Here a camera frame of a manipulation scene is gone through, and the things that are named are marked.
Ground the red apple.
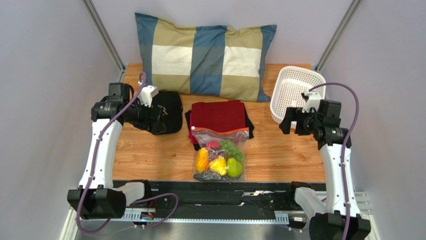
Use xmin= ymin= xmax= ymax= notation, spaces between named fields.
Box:
xmin=205 ymin=140 xmax=221 ymax=150

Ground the blue beige checkered pillow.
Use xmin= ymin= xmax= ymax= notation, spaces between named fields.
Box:
xmin=134 ymin=13 xmax=277 ymax=102

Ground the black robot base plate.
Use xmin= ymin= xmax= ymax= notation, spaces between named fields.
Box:
xmin=147 ymin=181 xmax=302 ymax=222

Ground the aluminium frame rail base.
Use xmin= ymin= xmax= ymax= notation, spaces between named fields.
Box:
xmin=59 ymin=186 xmax=380 ymax=240

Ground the white perforated plastic basket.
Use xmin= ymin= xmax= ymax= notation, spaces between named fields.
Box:
xmin=270 ymin=66 xmax=326 ymax=124

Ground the green pear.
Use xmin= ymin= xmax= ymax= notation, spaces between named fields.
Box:
xmin=227 ymin=157 xmax=243 ymax=178

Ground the orange yellow mango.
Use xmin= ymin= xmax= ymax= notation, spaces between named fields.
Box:
xmin=195 ymin=147 xmax=210 ymax=173

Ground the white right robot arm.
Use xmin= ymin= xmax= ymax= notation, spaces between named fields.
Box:
xmin=279 ymin=99 xmax=372 ymax=240

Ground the green grape bunch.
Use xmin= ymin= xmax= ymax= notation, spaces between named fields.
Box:
xmin=219 ymin=139 xmax=245 ymax=164

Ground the right aluminium corner post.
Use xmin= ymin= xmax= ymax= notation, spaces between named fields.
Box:
xmin=314 ymin=0 xmax=363 ymax=73

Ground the grey toy fish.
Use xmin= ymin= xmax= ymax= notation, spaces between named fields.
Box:
xmin=193 ymin=171 xmax=245 ymax=183

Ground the black cap with letter R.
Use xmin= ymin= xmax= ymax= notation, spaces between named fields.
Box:
xmin=152 ymin=91 xmax=183 ymax=135

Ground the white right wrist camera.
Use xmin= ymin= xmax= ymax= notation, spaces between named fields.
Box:
xmin=301 ymin=90 xmax=324 ymax=113

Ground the left aluminium corner post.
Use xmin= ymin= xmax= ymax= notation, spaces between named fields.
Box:
xmin=82 ymin=0 xmax=127 ymax=82

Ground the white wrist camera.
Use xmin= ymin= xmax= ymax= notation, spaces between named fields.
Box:
xmin=137 ymin=81 xmax=159 ymax=107
xmin=301 ymin=90 xmax=324 ymax=113

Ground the clear zip bag orange zipper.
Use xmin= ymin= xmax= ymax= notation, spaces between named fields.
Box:
xmin=191 ymin=126 xmax=250 ymax=183

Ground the dark purple date fruit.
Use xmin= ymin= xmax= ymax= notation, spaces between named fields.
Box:
xmin=208 ymin=148 xmax=227 ymax=161

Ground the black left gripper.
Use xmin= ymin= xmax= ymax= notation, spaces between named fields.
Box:
xmin=124 ymin=98 xmax=165 ymax=134

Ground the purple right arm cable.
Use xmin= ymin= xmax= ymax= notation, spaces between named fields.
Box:
xmin=288 ymin=82 xmax=361 ymax=240

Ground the aluminium corner post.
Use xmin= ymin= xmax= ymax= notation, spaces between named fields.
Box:
xmin=314 ymin=0 xmax=363 ymax=73
xmin=82 ymin=0 xmax=127 ymax=82

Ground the dark red folded cloth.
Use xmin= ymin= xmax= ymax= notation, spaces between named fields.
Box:
xmin=185 ymin=100 xmax=250 ymax=145

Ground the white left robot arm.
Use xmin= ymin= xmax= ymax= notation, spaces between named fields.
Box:
xmin=67 ymin=83 xmax=166 ymax=220

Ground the yellow pear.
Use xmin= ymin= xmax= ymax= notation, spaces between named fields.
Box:
xmin=209 ymin=156 xmax=228 ymax=176

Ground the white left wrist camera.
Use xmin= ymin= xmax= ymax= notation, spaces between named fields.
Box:
xmin=137 ymin=81 xmax=159 ymax=107

